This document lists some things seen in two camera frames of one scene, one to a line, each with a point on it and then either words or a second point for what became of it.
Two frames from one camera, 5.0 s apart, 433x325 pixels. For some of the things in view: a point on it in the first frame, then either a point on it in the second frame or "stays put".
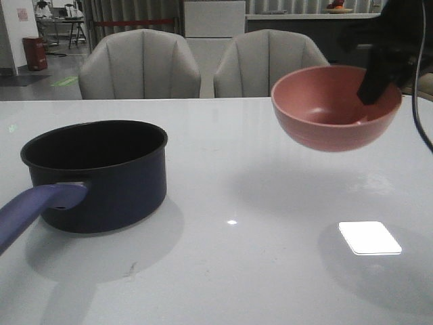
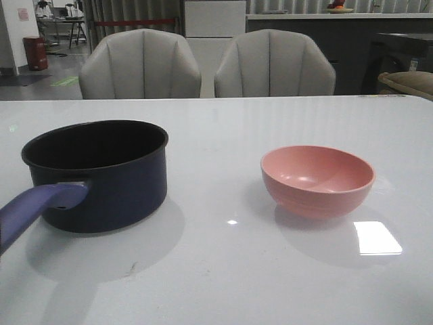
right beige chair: (249, 66) stays put
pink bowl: (321, 107) to (317, 181)
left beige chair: (139, 63) stays put
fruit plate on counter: (337, 7) stays put
